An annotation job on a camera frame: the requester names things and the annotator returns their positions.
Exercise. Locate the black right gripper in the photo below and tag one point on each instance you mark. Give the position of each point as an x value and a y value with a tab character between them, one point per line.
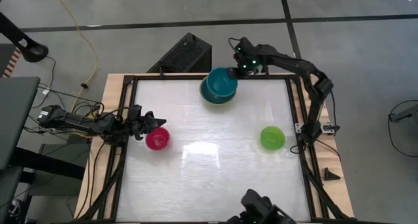
247	57

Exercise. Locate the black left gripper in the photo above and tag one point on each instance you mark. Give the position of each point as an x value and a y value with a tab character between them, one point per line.
138	121

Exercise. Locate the teal plastic bowl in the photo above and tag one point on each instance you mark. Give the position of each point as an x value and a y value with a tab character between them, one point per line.
218	86

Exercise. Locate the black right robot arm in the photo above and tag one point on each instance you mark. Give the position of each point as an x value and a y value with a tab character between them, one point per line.
303	69

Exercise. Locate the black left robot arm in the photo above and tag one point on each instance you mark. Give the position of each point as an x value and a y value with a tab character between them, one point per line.
78	122

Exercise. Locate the red plastic bowl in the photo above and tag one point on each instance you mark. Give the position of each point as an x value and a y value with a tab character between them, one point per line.
158	139

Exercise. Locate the black perforated box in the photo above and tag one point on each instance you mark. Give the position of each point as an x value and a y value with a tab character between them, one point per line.
186	55

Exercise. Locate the green plastic bowl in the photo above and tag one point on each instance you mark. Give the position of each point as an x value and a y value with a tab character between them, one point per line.
272	138

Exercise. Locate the dark grey desk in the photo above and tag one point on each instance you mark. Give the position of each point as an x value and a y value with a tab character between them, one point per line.
14	116

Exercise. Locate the striped wooden panel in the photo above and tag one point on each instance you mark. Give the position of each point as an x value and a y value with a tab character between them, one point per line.
12	63

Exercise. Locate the black curved stand leg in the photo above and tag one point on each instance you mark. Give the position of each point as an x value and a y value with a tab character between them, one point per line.
23	42

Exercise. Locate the silver arm base bracket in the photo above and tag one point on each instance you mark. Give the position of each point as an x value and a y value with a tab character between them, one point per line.
326	128

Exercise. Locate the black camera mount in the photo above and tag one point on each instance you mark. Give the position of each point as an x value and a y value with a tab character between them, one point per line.
258	208

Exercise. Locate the black triangular bracket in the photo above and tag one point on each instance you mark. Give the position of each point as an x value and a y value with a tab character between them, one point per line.
330	175

